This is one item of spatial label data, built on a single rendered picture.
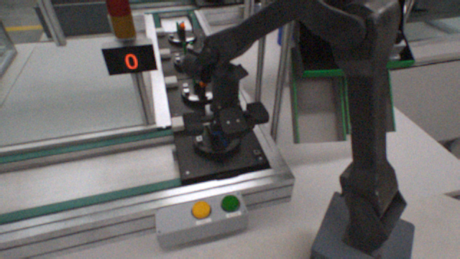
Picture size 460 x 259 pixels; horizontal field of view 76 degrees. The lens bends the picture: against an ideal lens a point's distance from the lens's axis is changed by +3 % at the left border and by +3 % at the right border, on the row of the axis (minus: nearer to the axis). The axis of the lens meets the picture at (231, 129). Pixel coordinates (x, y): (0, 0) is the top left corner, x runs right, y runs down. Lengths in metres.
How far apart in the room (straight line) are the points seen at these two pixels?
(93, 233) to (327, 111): 0.67
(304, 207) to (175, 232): 0.36
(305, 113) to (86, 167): 0.64
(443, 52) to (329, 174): 1.14
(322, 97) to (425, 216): 0.41
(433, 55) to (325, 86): 1.05
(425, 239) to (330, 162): 0.30
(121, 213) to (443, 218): 0.82
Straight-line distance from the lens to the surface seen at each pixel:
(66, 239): 0.81
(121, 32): 0.76
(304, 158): 0.98
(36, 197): 0.93
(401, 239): 0.63
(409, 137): 1.20
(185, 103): 1.01
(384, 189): 0.49
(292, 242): 0.79
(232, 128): 0.56
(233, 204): 0.70
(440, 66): 1.95
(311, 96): 0.86
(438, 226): 0.96
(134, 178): 0.86
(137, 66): 0.79
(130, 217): 0.75
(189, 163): 0.79
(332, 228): 0.59
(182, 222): 0.70
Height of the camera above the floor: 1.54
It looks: 40 degrees down
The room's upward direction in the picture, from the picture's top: straight up
